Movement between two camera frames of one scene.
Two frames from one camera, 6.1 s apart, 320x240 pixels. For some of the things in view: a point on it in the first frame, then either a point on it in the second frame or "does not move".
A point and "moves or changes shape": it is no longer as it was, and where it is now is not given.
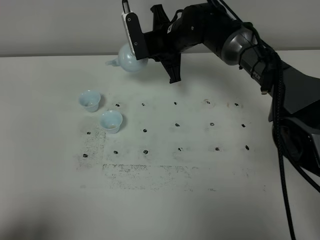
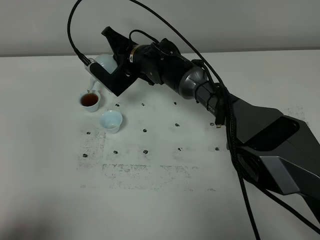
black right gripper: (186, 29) -> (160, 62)
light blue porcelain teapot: (127, 60) moves or changes shape
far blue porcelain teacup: (90, 99) does not move
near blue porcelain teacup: (111, 120) does not move
